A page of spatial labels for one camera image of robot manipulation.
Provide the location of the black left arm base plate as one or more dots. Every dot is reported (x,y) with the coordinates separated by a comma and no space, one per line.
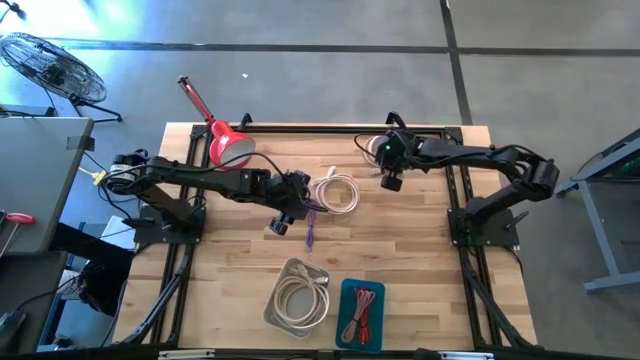
(150,232)

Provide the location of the black bag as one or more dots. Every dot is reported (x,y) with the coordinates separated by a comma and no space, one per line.
(102,287)

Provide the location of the silver frame bracket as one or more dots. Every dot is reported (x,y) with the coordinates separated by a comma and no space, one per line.
(186,354)
(467,355)

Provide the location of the red desk lamp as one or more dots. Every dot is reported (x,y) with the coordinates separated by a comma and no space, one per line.
(227,142)

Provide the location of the grey side table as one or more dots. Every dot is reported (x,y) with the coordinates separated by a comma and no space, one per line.
(40,185)

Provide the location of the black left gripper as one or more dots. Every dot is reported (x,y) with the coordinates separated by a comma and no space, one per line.
(292,197)

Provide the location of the teal plastic tray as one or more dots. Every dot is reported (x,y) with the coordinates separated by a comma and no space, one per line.
(376,300)

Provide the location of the yellow plug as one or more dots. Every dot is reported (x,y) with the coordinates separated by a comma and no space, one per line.
(99,176)

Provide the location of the black aluminium table frame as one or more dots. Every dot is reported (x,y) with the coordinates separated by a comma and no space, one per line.
(350,129)

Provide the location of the black floor fan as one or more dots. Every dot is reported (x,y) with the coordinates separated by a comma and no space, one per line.
(50,67)

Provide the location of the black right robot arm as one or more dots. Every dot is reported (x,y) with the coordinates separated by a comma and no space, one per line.
(475,152)

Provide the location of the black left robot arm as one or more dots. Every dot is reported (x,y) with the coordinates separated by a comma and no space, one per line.
(200,177)

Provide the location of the black frame clamp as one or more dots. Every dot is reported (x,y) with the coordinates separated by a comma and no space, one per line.
(395,119)
(245,121)

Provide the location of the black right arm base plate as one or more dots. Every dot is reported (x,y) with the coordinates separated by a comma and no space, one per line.
(495,232)

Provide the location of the grey metal cart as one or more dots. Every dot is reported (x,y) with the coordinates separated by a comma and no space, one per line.
(597,210)

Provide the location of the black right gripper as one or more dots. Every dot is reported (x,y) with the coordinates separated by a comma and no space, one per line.
(395,152)

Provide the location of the grey plastic bin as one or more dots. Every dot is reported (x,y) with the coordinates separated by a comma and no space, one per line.
(302,300)

